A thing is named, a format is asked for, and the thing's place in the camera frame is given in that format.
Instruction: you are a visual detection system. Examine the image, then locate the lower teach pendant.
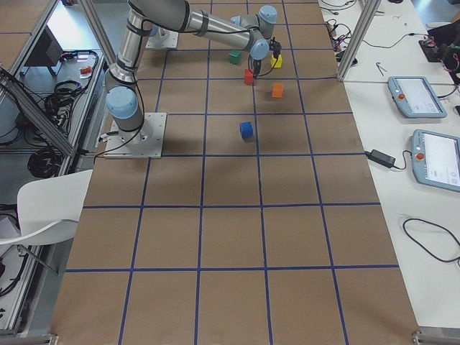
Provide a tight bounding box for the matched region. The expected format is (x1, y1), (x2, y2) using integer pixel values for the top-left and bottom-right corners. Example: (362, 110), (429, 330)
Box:
(411, 129), (459, 192)

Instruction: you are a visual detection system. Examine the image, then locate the red wooden cube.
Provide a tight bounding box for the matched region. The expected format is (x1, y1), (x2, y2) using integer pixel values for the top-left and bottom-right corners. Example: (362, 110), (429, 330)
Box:
(244, 69), (254, 85)

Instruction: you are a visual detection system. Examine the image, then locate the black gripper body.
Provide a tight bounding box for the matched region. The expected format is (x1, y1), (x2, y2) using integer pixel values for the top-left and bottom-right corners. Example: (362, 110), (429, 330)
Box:
(251, 58), (262, 73)

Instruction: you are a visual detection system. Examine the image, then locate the orange wooden cube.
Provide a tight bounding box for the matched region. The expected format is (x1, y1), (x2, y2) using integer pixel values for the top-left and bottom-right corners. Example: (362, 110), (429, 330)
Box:
(272, 83), (284, 98)

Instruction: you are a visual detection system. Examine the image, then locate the teach pendant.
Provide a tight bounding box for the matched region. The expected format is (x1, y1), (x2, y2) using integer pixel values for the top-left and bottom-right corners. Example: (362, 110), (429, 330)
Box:
(411, 129), (459, 192)
(387, 76), (447, 119)

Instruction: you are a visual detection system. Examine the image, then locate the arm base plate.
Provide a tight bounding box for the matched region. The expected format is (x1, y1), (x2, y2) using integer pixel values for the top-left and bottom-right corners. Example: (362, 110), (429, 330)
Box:
(146, 29), (179, 50)
(103, 112), (167, 159)

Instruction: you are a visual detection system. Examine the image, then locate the green wooden cube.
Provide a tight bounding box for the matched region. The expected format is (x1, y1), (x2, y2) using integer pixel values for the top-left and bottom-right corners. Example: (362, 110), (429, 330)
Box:
(228, 50), (242, 65)

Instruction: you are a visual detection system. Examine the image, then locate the yellow wooden cube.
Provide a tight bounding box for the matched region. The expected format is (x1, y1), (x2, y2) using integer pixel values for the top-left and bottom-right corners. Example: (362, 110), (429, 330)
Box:
(270, 54), (283, 69)

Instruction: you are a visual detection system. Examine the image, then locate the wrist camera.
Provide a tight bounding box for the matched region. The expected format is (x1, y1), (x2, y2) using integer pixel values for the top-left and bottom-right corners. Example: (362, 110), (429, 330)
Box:
(270, 39), (282, 58)

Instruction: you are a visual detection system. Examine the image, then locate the blue wooden cube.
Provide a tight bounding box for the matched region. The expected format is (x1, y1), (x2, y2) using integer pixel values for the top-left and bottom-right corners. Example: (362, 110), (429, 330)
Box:
(239, 121), (254, 140)

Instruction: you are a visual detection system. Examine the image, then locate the black power adapter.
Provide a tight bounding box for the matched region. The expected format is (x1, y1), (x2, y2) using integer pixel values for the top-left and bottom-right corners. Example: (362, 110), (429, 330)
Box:
(365, 149), (395, 168)

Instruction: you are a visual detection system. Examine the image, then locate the upper teach pendant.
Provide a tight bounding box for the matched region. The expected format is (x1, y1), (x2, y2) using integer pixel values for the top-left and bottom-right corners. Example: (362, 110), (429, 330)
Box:
(387, 76), (447, 119)

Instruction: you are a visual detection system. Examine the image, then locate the white chair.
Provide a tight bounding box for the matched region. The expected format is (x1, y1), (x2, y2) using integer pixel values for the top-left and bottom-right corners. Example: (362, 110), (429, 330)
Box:
(1, 170), (93, 246)

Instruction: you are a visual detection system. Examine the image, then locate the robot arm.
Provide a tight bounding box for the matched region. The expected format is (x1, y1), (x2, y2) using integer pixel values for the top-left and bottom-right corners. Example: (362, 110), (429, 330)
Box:
(106, 1), (279, 134)
(149, 25), (170, 42)

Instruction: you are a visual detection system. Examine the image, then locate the aluminium frame post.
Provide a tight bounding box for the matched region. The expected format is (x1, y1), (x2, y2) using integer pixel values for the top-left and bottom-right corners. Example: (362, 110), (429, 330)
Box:
(336, 0), (381, 82)

